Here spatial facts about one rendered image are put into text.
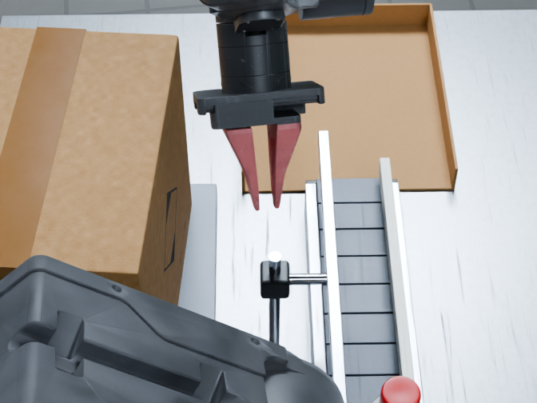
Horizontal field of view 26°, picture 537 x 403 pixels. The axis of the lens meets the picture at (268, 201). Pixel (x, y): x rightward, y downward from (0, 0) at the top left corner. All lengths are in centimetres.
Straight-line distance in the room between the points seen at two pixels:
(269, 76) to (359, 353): 40
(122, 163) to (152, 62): 13
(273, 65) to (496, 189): 58
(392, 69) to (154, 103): 52
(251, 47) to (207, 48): 68
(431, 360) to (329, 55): 49
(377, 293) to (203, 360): 93
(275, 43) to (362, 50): 67
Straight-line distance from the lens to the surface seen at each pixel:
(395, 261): 126
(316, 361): 122
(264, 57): 92
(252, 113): 92
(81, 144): 109
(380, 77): 156
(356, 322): 125
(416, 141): 148
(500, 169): 147
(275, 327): 125
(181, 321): 36
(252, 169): 94
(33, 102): 114
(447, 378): 128
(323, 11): 94
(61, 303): 34
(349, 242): 131
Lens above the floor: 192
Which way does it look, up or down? 50 degrees down
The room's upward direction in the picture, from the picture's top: straight up
